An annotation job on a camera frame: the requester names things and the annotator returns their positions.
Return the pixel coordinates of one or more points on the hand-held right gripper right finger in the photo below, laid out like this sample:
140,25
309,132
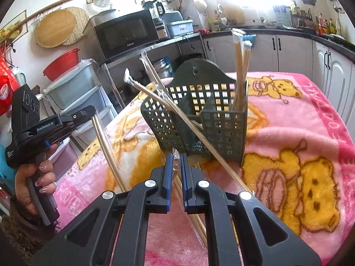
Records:
185,188

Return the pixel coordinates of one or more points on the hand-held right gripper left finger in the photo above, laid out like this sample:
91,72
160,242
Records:
168,183

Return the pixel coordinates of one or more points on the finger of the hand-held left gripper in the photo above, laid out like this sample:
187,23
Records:
79,116

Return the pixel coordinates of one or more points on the wooden chopsticks pair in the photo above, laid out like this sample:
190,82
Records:
151,69
176,163
155,95
237,61
246,61
106,149

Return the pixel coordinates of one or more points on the dark green utensil basket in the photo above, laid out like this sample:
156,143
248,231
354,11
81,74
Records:
183,74

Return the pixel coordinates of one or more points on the person's left forearm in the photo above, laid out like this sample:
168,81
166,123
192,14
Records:
25,224

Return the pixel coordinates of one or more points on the person's left hand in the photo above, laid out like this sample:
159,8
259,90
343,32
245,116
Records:
22,183

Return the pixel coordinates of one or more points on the grey plastic drawer unit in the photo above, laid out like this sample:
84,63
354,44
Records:
75,88

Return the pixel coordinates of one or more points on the red and white bag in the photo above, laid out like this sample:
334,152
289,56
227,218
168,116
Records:
7,88

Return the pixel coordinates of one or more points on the red plastic basin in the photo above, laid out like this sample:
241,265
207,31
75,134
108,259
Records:
59,65

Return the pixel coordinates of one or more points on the round bamboo tray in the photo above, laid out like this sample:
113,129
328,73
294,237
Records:
54,29

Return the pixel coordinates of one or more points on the black microwave oven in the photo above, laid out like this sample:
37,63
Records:
122,36

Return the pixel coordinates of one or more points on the steel pot with lid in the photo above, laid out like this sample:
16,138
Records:
162,68

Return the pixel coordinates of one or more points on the round striped mat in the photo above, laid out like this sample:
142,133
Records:
81,19

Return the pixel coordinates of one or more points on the printed pink blanket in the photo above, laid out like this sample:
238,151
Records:
277,144

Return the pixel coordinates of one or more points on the long wooden pole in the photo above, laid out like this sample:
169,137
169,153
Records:
41,12

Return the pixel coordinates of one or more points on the metal kitchen rack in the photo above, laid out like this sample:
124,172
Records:
166,43

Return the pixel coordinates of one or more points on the black electric kettle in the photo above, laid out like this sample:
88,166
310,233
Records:
151,7

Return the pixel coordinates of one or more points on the grey plastic bin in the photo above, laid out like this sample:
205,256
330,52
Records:
180,27

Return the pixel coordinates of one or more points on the white kitchen cabinets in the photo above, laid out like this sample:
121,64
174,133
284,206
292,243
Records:
291,50

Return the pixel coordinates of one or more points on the knife block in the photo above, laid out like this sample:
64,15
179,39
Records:
281,15

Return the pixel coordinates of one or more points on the row of condiment bottles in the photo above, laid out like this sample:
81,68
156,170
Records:
328,25

